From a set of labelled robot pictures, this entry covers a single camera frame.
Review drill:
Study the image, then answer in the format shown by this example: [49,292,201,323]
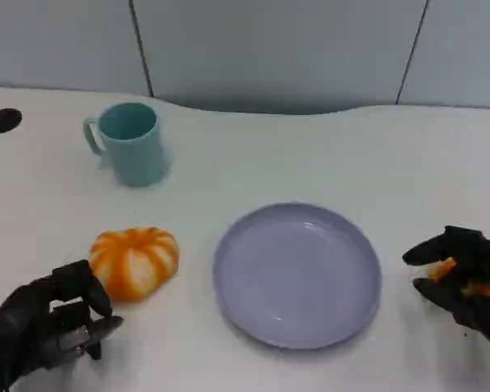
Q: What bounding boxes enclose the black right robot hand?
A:
[402,225,490,356]

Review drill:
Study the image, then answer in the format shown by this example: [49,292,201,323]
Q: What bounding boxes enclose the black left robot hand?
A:
[0,260,124,392]

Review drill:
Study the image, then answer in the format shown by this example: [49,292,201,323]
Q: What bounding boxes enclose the small orange toy bread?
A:
[426,257,490,297]

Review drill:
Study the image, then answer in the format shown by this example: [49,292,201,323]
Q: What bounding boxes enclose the orange and white bread roll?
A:
[89,225,180,303]

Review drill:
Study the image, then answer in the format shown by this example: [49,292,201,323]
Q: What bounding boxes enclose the pale green mug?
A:
[82,102,171,188]

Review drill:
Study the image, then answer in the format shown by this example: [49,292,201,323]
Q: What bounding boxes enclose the lilac plate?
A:
[212,203,383,350]

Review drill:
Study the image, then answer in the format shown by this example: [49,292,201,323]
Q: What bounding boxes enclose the black table cable grommet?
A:
[0,108,23,133]

